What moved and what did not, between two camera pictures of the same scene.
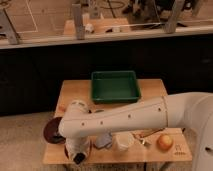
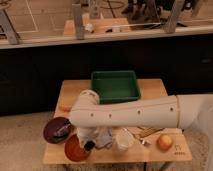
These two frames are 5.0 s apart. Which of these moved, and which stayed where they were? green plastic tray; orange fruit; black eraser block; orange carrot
Moved: black eraser block
Stayed: green plastic tray; orange carrot; orange fruit
